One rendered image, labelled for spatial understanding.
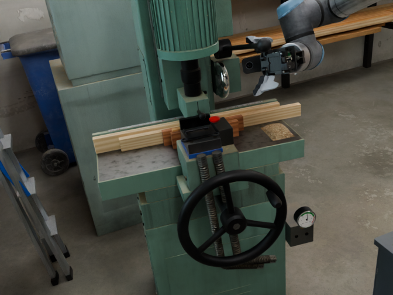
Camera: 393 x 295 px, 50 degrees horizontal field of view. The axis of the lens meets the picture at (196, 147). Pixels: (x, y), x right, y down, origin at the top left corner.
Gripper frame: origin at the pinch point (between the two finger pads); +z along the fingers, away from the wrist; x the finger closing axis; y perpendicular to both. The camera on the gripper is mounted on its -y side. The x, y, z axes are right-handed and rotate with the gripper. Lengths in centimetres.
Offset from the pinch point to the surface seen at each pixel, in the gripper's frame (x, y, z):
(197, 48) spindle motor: -6.9, -11.2, 5.3
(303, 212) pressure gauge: 45.3, 3.9, -13.7
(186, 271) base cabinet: 60, -28, 8
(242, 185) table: 30.6, -2.8, 6.0
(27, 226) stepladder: 55, -121, 9
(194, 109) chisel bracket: 9.6, -19.1, 1.1
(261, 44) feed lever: -5.0, 8.3, 6.1
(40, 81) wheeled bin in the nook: -10, -194, -59
